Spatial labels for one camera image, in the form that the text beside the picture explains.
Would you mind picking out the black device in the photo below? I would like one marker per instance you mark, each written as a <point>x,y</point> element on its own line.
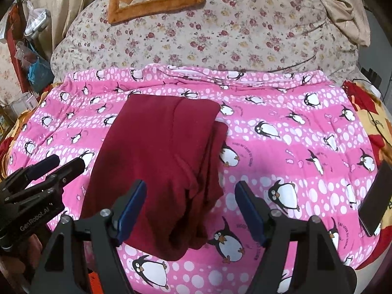
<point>372,76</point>

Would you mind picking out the beige crumpled cloth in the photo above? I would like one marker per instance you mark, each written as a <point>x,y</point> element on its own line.
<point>343,3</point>

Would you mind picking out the dark red garment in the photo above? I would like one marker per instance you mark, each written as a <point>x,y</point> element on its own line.
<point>162,159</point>

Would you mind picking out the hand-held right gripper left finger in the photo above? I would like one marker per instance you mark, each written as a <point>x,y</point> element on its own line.
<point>131,211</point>

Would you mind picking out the red and yellow printed blanket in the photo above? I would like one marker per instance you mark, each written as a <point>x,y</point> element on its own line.
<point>367,104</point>

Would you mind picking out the pink penguin print blanket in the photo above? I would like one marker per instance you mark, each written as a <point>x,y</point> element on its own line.
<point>291,159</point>

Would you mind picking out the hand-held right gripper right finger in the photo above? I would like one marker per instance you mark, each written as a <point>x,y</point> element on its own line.
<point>251,211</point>

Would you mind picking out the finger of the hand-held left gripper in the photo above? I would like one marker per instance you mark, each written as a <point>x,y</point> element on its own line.
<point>66,170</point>
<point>43,165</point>

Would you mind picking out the clear plastic bag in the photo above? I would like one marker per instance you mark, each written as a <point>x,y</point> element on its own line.
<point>38,20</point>

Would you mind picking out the beige curtain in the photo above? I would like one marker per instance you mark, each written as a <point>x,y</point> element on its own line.
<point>58,6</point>

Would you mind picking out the black phone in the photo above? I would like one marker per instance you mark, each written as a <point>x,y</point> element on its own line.
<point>378,199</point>

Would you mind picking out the blue plastic bag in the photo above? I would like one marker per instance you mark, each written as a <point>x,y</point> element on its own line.
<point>39,69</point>

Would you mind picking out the floral print duvet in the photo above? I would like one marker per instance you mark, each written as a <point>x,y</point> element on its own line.
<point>229,30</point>

